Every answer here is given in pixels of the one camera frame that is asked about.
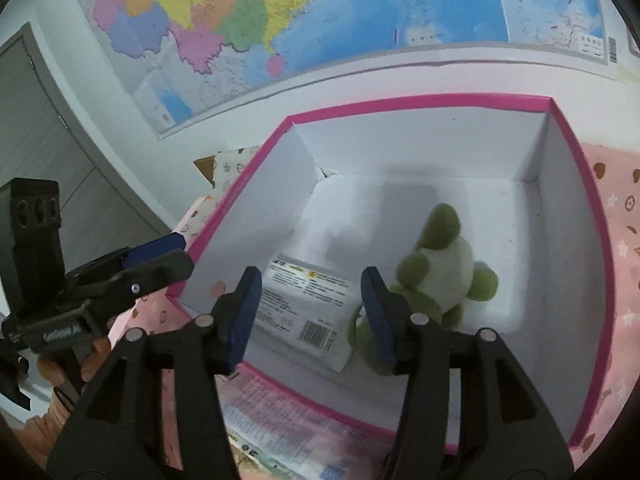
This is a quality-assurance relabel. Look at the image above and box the white wipes pack blue print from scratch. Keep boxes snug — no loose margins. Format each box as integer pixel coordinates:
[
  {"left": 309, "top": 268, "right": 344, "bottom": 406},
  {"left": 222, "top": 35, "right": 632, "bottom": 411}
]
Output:
[{"left": 216, "top": 366, "right": 394, "bottom": 479}]

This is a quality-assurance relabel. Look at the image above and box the green frog plush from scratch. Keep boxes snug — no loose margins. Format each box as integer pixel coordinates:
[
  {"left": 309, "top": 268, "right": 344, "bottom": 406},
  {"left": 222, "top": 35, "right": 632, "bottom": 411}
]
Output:
[{"left": 347, "top": 201, "right": 500, "bottom": 377}]

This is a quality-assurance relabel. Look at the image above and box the white wet wipes pack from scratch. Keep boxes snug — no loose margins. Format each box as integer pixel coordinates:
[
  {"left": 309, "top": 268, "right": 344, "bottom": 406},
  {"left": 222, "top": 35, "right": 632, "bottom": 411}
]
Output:
[{"left": 255, "top": 256, "right": 361, "bottom": 373}]

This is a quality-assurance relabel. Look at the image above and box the person's left hand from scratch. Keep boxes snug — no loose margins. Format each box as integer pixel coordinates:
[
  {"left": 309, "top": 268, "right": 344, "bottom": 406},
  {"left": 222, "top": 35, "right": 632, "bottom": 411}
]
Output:
[{"left": 37, "top": 337, "right": 112, "bottom": 390}]

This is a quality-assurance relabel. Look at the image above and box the pink patterned blanket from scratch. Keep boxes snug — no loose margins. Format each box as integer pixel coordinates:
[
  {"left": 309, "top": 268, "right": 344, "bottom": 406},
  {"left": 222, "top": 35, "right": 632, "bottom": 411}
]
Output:
[{"left": 111, "top": 143, "right": 639, "bottom": 465}]

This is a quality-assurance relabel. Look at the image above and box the brown wooden headboard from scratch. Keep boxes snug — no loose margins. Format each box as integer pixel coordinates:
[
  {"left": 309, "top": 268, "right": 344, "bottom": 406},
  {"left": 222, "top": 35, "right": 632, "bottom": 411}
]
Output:
[{"left": 193, "top": 155, "right": 217, "bottom": 188}]

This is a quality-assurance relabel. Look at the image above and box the grey door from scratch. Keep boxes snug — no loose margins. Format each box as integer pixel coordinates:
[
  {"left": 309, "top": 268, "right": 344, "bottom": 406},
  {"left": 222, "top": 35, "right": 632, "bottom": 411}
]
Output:
[{"left": 1, "top": 24, "right": 170, "bottom": 270}]

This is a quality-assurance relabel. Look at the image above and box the white patterned pillow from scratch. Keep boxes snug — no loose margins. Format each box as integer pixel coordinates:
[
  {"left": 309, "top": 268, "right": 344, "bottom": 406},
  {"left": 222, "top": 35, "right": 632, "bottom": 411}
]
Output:
[{"left": 212, "top": 145, "right": 260, "bottom": 192}]

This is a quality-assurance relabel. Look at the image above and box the pink cardboard box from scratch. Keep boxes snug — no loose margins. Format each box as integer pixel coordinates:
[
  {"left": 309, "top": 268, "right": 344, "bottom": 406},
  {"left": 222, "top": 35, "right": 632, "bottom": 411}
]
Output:
[{"left": 169, "top": 93, "right": 615, "bottom": 444}]

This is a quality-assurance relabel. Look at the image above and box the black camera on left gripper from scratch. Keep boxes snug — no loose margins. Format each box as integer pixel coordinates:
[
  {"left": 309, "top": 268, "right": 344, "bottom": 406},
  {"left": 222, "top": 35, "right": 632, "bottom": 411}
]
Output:
[{"left": 1, "top": 178, "right": 65, "bottom": 324}]

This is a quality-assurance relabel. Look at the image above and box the colourful wall map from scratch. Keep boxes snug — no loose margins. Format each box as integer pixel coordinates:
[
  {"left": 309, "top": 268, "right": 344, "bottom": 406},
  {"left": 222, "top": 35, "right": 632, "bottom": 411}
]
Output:
[{"left": 77, "top": 0, "right": 639, "bottom": 136}]

